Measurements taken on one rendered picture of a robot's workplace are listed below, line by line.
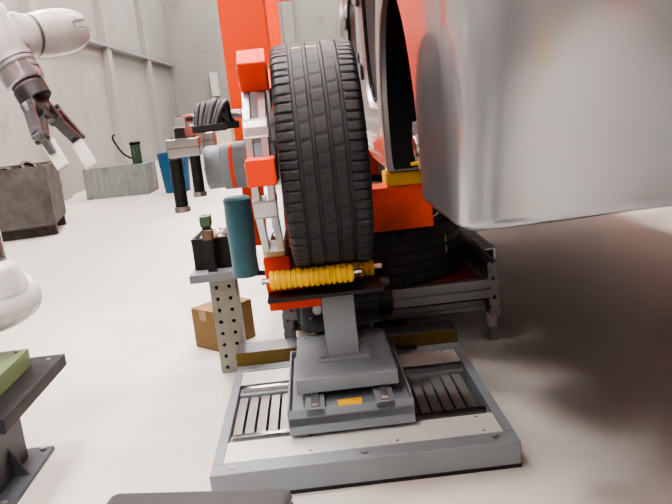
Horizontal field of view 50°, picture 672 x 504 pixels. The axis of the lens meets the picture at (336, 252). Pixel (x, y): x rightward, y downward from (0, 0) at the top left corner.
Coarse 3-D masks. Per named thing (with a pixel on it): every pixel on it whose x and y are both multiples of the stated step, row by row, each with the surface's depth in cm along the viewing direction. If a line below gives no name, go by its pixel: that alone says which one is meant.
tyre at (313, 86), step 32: (288, 64) 191; (320, 64) 190; (352, 64) 189; (288, 96) 184; (320, 96) 184; (352, 96) 184; (288, 128) 182; (320, 128) 182; (352, 128) 182; (288, 160) 183; (320, 160) 182; (352, 160) 183; (288, 192) 185; (320, 192) 186; (352, 192) 186; (288, 224) 190; (320, 224) 190; (352, 224) 192; (320, 256) 202; (352, 256) 204
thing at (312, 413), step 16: (400, 368) 226; (400, 384) 218; (288, 400) 209; (304, 400) 213; (320, 400) 207; (336, 400) 211; (352, 400) 202; (368, 400) 209; (384, 400) 202; (400, 400) 202; (288, 416) 202; (304, 416) 202; (320, 416) 202; (336, 416) 202; (352, 416) 203; (368, 416) 203; (384, 416) 203; (400, 416) 203; (304, 432) 203; (320, 432) 203
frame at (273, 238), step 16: (272, 112) 230; (256, 128) 186; (272, 128) 235; (256, 192) 189; (272, 192) 190; (256, 208) 190; (272, 208) 190; (272, 224) 233; (272, 240) 209; (272, 256) 209
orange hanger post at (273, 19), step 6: (270, 0) 426; (276, 0) 427; (270, 6) 427; (276, 6) 427; (270, 12) 428; (276, 12) 428; (270, 18) 429; (276, 18) 429; (270, 24) 429; (276, 24) 429; (270, 30) 430; (276, 30) 430; (270, 36) 431; (276, 36) 431; (276, 42) 432
